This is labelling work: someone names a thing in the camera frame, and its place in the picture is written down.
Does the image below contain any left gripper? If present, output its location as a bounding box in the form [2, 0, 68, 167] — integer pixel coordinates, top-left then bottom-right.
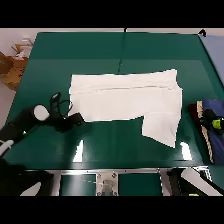
[53, 112, 86, 133]

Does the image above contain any dark red garment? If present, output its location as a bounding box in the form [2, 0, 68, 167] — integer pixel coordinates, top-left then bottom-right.
[187, 103, 209, 143]

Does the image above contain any brown cardboard box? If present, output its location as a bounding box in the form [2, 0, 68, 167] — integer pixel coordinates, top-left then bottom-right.
[0, 51, 30, 92]

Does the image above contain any blue garment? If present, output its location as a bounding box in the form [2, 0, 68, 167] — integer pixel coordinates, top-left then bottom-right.
[201, 97, 224, 166]

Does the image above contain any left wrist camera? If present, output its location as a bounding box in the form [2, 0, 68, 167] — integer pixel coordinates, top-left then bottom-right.
[49, 92, 64, 118]

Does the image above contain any beige garment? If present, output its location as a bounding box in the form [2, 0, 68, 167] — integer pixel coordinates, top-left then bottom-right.
[196, 100, 215, 165]

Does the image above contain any black cable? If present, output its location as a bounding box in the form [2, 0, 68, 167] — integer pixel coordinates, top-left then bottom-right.
[59, 98, 75, 117]

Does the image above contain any open cardboard box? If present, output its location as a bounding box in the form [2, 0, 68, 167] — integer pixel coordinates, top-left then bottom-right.
[11, 38, 35, 62]

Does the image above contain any white shirt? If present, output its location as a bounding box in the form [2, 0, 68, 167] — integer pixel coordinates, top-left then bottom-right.
[67, 68, 184, 149]

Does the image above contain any silver frame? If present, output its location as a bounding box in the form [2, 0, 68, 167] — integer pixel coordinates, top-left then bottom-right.
[23, 166, 214, 197]

